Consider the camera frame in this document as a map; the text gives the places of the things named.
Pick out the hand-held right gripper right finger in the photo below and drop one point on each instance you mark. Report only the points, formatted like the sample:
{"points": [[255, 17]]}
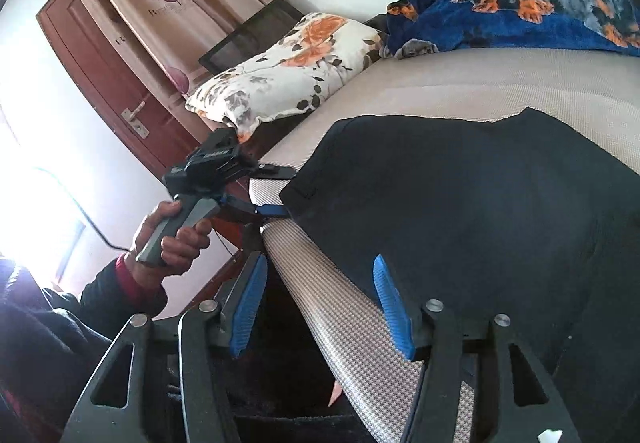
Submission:
{"points": [[392, 308]]}

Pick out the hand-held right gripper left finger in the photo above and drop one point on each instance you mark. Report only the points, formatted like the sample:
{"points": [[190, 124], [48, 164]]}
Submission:
{"points": [[247, 303]]}

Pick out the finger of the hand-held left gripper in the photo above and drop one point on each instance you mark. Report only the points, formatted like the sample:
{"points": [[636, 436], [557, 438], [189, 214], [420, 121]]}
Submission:
{"points": [[270, 210], [272, 171]]}

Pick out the black pants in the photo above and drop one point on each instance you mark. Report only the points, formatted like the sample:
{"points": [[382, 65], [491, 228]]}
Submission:
{"points": [[450, 198]]}

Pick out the person's left forearm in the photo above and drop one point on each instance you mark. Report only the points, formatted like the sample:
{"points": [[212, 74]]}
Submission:
{"points": [[125, 290]]}

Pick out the person's left hand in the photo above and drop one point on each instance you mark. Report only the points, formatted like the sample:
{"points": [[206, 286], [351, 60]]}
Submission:
{"points": [[185, 248]]}

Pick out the white floral pillow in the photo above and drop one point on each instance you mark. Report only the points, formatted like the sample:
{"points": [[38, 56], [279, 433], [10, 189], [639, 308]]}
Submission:
{"points": [[280, 73]]}

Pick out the black mesh chair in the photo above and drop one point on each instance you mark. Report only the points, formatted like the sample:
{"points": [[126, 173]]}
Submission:
{"points": [[250, 35]]}

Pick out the brown wooden door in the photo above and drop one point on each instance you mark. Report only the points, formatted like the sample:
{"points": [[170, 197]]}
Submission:
{"points": [[100, 73]]}

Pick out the black armrest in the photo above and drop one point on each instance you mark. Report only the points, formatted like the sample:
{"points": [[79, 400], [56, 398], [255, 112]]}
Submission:
{"points": [[376, 30]]}

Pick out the person's dark jacket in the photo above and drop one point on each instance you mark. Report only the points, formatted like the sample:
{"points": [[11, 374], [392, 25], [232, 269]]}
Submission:
{"points": [[40, 348]]}

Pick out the beige bed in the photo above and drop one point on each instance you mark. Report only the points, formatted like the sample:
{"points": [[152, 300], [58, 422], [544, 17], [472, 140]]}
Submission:
{"points": [[500, 83]]}

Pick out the blue dog printed blanket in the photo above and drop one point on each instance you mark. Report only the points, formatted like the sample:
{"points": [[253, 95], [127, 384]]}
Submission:
{"points": [[500, 23]]}

